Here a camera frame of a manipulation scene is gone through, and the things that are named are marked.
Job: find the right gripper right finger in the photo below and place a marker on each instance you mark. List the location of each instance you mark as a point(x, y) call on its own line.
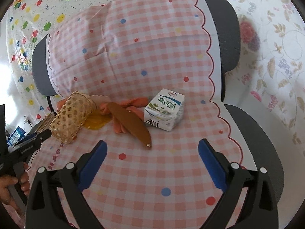
point(259, 208)

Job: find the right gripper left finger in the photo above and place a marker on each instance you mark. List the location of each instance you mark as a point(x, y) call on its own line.
point(44, 209)

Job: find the person's left hand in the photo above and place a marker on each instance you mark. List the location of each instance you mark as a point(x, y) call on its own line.
point(7, 181)

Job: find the blue plastic basket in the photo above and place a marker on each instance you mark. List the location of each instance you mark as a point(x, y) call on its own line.
point(16, 136)

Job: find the wooden book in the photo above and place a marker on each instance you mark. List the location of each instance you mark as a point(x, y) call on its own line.
point(45, 123)

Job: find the grey office chair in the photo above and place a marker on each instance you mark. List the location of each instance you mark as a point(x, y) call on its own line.
point(236, 83)

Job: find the woven bamboo basket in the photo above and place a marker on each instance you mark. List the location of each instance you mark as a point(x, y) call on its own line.
point(71, 117)

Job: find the yellow transparent plastic piece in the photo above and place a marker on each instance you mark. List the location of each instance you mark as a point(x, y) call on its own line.
point(97, 121)

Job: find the floral pattern sheet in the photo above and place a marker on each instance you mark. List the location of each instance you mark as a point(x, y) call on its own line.
point(273, 32)

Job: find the white milk carton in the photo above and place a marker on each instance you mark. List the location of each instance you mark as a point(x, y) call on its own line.
point(165, 110)

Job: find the polka dot balloon sheet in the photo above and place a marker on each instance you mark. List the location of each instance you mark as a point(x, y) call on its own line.
point(28, 21)

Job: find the pink checkered cloth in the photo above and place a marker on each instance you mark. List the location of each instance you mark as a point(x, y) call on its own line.
point(157, 65)

